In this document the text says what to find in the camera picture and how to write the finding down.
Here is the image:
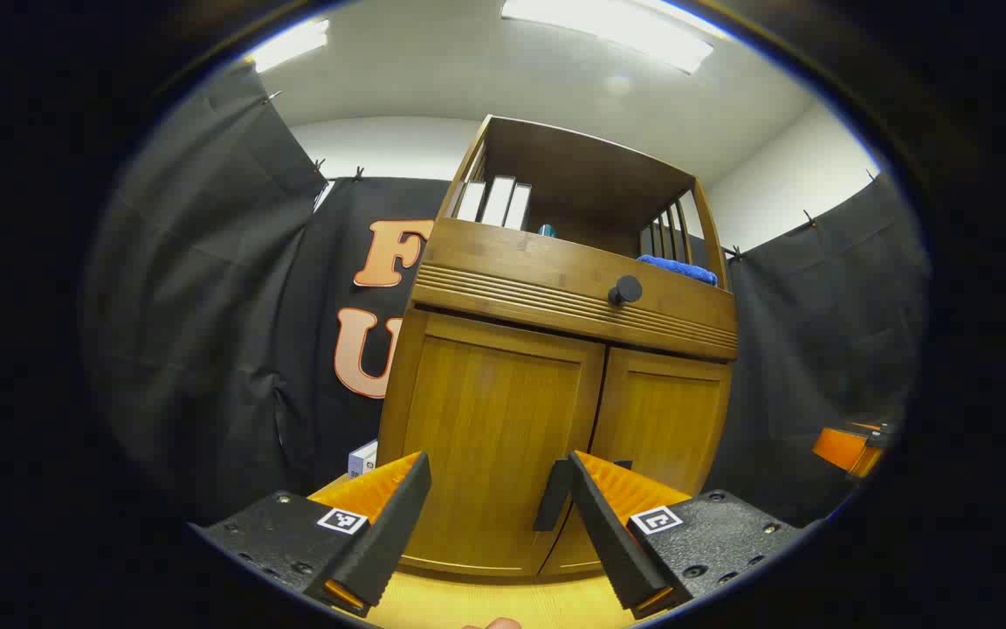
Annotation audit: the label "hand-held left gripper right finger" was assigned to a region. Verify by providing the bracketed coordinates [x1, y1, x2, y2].
[566, 450, 818, 621]

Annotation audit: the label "wide ceiling light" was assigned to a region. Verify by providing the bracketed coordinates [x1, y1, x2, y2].
[500, 0, 735, 75]

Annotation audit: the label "narrow ceiling light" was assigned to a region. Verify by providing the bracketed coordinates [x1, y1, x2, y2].
[245, 17, 331, 73]

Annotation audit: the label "wooden double-door shoe cabinet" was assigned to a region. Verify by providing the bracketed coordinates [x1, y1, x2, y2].
[376, 114, 740, 579]

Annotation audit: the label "wooden shoe cabinet door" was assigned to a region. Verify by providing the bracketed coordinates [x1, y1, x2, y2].
[540, 347, 734, 576]
[378, 308, 606, 577]

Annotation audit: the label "blue folded cloth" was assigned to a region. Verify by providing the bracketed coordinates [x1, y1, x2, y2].
[637, 254, 720, 287]

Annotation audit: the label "white book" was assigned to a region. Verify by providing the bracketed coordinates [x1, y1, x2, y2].
[504, 183, 533, 232]
[479, 176, 517, 227]
[455, 181, 488, 223]

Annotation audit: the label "ribbed wooden drawer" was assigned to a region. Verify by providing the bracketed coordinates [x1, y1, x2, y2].
[411, 217, 738, 361]

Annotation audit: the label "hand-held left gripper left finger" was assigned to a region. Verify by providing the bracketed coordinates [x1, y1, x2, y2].
[189, 450, 432, 619]

